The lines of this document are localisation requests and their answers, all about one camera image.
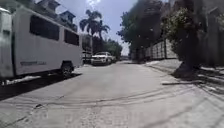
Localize white car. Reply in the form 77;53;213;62
90;51;115;67

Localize green trees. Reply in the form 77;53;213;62
99;37;124;61

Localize building with white fence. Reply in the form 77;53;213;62
81;33;95;65

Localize grey concrete road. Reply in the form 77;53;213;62
0;59;224;128

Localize small palm tree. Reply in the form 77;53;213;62
94;20;111;43

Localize large dark trees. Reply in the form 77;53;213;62
117;0;168;62

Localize tall palm tree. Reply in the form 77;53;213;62
79;9;103;38

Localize raised concrete pavement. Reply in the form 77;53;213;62
143;58;224;95

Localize white van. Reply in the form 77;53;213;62
0;5;84;81

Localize leafy tree with trunk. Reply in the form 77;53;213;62
161;0;202;73

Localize building with blue roof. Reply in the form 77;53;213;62
0;0;79;33

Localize pale panelled wall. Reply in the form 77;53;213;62
131;38;178;62

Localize dark building wall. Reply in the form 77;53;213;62
195;0;224;68

